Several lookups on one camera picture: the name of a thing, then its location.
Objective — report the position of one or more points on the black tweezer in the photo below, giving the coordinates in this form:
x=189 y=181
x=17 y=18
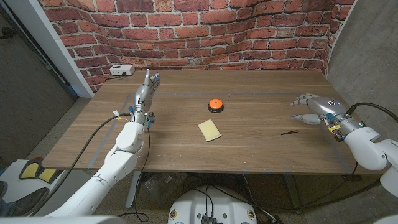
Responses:
x=289 y=132

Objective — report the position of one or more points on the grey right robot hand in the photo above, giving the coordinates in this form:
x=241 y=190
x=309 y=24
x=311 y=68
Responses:
x=326 y=107

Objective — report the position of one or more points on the red brick printed backdrop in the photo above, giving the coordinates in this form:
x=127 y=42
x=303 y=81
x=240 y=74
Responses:
x=199 y=37

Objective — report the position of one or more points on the clear plastic bag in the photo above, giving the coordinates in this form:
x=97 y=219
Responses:
x=161 y=185

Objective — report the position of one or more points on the white power strip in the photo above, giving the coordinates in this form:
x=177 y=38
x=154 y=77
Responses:
x=121 y=69

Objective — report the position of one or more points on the black and yellow foot pedal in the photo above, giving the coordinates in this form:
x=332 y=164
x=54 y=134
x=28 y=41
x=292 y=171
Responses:
x=30 y=170

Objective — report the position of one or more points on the yellow sponge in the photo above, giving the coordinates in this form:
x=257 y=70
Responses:
x=209 y=130

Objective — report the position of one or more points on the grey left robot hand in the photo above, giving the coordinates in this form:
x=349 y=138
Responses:
x=141 y=96

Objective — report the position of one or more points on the blue jeans leg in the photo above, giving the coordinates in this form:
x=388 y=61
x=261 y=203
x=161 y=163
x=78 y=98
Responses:
x=5 y=209

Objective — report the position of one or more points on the white floor board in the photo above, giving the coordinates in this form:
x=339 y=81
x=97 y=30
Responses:
x=12 y=186

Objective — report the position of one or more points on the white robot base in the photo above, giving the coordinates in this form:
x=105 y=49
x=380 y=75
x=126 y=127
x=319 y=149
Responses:
x=192 y=205

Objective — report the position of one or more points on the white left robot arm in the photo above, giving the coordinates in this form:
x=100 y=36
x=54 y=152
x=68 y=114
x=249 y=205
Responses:
x=121 y=161

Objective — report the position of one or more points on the dark shoe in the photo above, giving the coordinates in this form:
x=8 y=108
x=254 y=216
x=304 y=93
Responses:
x=31 y=202

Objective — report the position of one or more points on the grey metal table leg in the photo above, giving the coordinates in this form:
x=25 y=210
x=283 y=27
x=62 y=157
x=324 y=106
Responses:
x=133 y=189
x=292 y=193

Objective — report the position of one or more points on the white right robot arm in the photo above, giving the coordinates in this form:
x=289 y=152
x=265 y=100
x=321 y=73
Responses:
x=363 y=146

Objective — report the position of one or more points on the orange button with black base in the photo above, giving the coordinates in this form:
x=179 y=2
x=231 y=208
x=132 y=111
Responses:
x=215 y=105

